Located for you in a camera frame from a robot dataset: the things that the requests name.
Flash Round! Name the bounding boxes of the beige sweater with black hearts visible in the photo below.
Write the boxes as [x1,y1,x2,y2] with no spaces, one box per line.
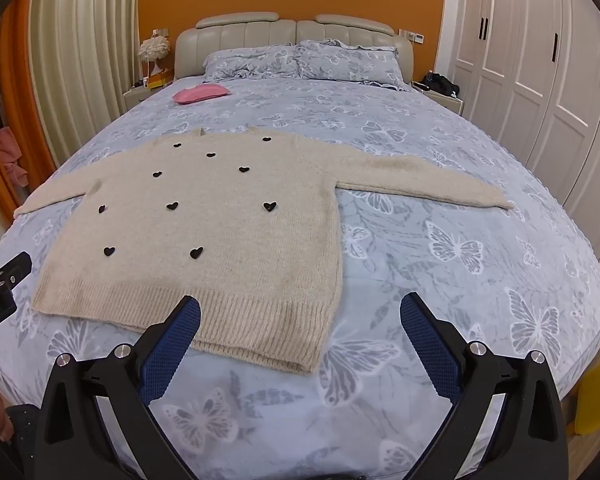
[19,129,508,374]

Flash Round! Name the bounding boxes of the pink clothes behind curtain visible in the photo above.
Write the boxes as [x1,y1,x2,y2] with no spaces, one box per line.
[0,127,29,188]

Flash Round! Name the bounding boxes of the yellow box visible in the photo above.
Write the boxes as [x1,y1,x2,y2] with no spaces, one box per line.
[573,364,600,436]

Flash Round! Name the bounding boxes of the left white nightstand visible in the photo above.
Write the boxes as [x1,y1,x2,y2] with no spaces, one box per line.
[123,86,152,112]

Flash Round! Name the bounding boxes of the white nightstand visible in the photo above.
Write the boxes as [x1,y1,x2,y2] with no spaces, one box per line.
[123,86,152,112]
[411,81,464,115]

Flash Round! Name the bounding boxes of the cream curtain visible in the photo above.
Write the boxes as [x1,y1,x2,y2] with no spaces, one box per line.
[29,0,140,166]

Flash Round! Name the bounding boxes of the pink folded cloth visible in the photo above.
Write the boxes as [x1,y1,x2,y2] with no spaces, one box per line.
[172,84,230,105]

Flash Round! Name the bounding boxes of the right white nightstand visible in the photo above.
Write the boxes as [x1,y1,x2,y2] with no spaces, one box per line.
[411,81,464,115]

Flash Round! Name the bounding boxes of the beige padded headboard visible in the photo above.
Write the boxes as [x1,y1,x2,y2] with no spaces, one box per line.
[174,12,414,84]

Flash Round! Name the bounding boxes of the black bag on nightstand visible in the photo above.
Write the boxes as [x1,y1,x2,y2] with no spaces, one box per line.
[420,72,460,98]

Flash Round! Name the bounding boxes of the left grey floral pillow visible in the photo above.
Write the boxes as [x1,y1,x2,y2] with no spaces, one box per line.
[204,44,300,82]

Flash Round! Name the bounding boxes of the grey floral pillow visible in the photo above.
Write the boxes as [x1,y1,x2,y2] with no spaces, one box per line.
[204,44,300,82]
[294,39,406,91]

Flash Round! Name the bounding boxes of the white wardrobe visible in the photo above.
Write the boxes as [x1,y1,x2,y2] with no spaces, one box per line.
[445,0,600,260]

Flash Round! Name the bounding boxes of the right grey floral pillow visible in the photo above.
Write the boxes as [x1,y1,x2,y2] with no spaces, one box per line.
[294,39,406,91]

